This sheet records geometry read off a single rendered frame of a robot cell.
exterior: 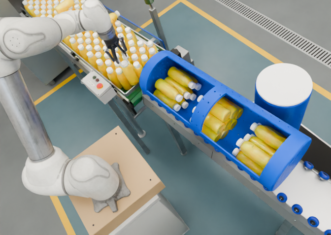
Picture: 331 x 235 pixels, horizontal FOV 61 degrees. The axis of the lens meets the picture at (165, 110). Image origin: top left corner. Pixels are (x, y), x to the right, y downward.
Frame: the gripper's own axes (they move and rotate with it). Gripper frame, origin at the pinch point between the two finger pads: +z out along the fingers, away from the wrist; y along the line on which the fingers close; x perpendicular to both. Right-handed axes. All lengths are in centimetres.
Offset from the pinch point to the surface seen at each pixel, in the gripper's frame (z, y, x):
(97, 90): 7.8, -22.1, 2.6
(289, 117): 26, 39, -87
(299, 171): 25, 16, -108
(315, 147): 103, 69, -100
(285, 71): 14, 55, -72
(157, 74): 8.7, 8.7, -19.1
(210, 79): -3, 18, -53
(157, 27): 23, 44, 25
